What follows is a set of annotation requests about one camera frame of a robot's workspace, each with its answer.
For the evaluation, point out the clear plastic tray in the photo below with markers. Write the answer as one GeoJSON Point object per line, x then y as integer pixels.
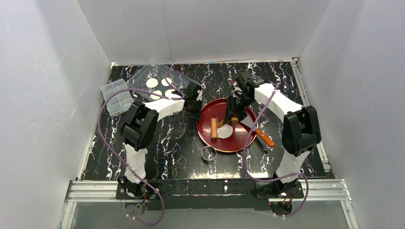
{"type": "Point", "coordinates": [165, 91]}

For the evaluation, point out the aluminium frame rail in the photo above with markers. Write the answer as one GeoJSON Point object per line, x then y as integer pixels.
{"type": "Point", "coordinates": [207, 193]}

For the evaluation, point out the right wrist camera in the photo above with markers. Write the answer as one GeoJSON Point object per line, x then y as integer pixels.
{"type": "Point", "coordinates": [236, 91]}

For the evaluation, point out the round dough wrapper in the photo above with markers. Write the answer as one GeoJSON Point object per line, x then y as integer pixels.
{"type": "Point", "coordinates": [166, 82]}
{"type": "Point", "coordinates": [156, 95]}
{"type": "Point", "coordinates": [152, 82]}
{"type": "Point", "coordinates": [171, 93]}

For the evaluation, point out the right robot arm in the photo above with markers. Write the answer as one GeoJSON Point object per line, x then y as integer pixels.
{"type": "Point", "coordinates": [300, 128]}

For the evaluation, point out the metal ring cutter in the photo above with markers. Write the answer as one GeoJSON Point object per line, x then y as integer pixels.
{"type": "Point", "coordinates": [208, 154]}

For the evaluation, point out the clear plastic compartment box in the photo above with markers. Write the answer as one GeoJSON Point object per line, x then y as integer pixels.
{"type": "Point", "coordinates": [119, 103]}

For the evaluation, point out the red round tray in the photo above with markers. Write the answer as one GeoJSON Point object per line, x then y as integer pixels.
{"type": "Point", "coordinates": [216, 109]}

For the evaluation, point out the metal spatula wooden handle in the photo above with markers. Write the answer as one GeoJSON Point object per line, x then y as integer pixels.
{"type": "Point", "coordinates": [248, 121]}

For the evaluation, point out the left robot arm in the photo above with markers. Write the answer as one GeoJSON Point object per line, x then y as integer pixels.
{"type": "Point", "coordinates": [138, 130]}

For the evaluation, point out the white dough piece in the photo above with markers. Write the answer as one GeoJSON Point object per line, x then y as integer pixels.
{"type": "Point", "coordinates": [222, 132]}

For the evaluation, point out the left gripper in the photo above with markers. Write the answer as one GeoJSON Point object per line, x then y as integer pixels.
{"type": "Point", "coordinates": [193, 105]}

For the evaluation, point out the wooden double-ended rolling pin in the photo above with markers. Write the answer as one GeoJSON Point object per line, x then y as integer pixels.
{"type": "Point", "coordinates": [213, 122]}

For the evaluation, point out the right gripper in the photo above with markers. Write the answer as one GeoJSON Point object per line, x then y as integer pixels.
{"type": "Point", "coordinates": [234, 109]}

